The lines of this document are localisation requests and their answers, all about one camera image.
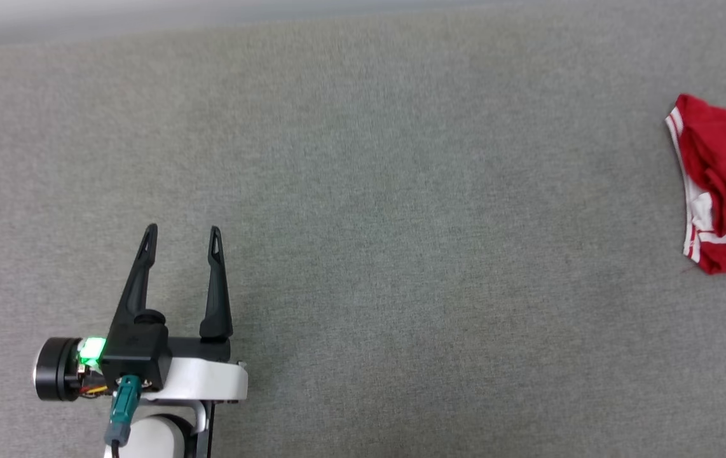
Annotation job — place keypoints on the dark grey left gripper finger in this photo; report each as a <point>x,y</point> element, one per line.
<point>137,280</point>
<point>217,305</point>

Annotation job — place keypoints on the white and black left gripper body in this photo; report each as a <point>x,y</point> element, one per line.
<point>210,378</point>

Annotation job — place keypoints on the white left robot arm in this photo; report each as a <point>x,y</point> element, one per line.
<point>159,439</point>

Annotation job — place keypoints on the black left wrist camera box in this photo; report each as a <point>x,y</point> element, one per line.
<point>137,350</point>

